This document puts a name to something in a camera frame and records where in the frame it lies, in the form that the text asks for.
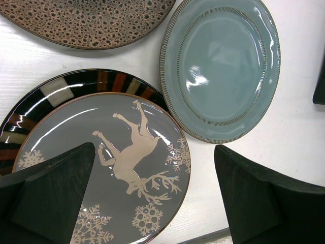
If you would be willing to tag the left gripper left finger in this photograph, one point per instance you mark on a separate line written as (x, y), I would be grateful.
(40, 204)

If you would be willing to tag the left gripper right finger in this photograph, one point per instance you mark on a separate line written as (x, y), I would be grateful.
(265, 206)

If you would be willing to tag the brown speckled plate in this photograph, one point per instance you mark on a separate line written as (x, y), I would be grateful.
(90, 25)

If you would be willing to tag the black wire dish rack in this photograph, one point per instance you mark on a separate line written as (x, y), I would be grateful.
(318, 96)

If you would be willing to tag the blue-grey ceramic plate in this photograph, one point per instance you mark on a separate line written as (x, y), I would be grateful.
(219, 67)

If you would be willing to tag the black striped plate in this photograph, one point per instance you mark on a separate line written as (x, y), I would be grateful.
(43, 99)

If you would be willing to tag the grey reindeer plate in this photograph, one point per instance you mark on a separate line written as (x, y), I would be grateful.
(141, 168)

